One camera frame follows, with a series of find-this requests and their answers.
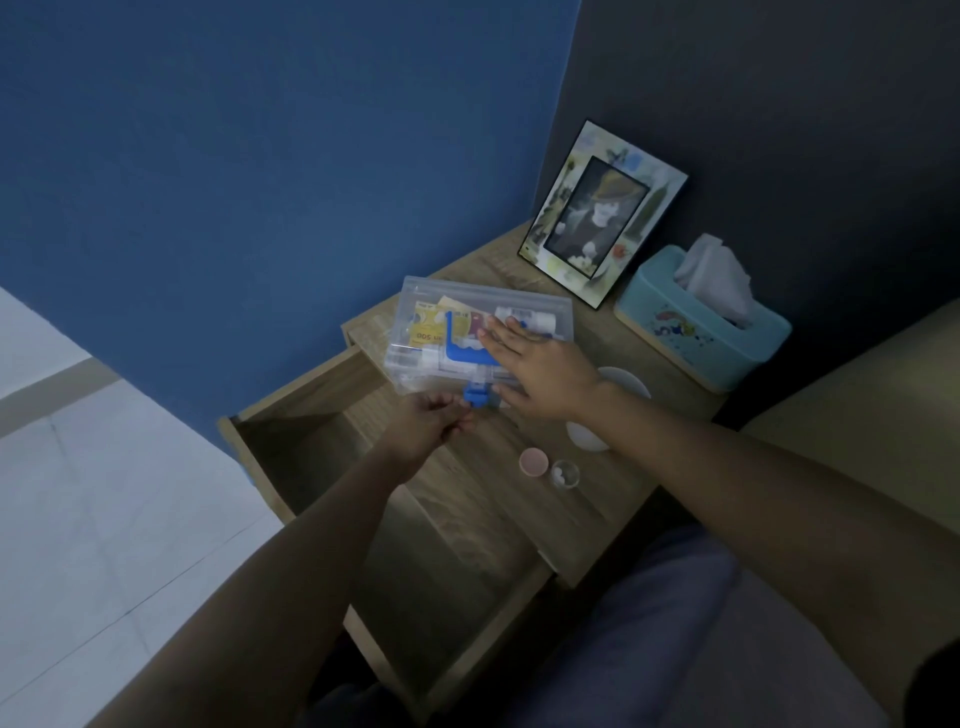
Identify person's left hand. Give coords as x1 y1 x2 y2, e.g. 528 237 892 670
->
381 390 479 483

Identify person's right hand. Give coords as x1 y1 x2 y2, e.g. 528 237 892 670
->
477 315 610 423

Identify clear storage box blue handle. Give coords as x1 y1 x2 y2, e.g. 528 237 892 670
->
383 275 576 411

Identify person's left forearm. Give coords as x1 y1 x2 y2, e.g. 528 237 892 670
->
88 442 423 728

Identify person's right forearm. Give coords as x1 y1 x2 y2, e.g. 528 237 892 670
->
576 381 960 723

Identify yellow packet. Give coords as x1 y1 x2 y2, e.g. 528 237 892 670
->
408 298 453 351

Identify white round coaster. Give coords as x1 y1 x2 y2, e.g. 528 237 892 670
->
565 365 653 454

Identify wooden nightstand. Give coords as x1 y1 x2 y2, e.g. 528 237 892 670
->
217 220 730 723

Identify wooden drawer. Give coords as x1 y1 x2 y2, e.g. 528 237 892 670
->
217 343 558 723

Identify teal tissue box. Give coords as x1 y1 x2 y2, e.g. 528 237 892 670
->
612 244 793 396

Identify white tissue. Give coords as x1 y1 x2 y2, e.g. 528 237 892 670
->
672 232 756 330

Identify person's blue trousers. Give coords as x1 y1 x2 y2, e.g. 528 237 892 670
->
300 523 745 728

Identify beige bed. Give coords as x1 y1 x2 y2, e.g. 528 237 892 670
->
741 298 960 535

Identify person's white shirt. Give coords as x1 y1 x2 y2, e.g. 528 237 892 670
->
658 567 901 728

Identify floral photo frame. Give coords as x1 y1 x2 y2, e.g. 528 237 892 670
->
516 119 690 312

